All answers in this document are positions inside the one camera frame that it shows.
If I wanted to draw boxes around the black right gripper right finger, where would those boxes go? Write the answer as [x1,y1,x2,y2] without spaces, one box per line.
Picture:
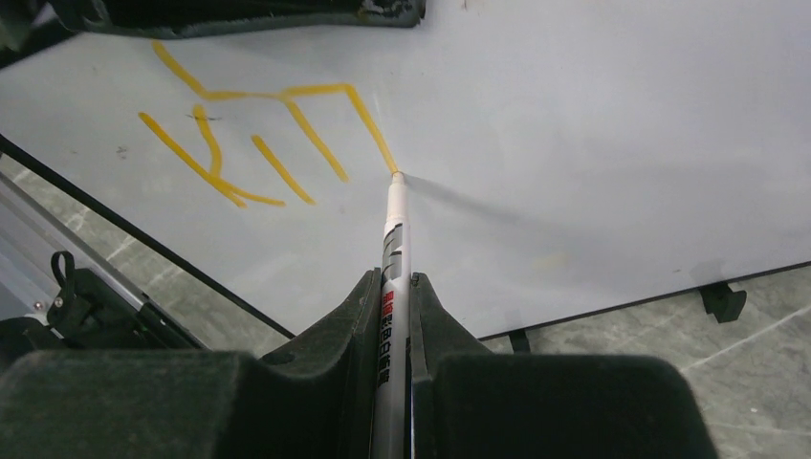
[409,273,718,458]

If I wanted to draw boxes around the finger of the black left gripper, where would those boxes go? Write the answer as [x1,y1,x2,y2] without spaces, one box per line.
[50,0,427,39]

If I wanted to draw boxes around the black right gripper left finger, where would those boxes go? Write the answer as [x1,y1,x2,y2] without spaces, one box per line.
[1,270,381,458]

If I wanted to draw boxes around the white yellow marker pen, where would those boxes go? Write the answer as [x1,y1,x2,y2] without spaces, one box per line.
[370,172,411,458]

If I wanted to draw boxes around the black framed whiteboard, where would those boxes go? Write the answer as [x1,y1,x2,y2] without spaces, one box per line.
[1,1,810,337]

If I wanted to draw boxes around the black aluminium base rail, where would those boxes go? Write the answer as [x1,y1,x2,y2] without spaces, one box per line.
[1,177,204,369]

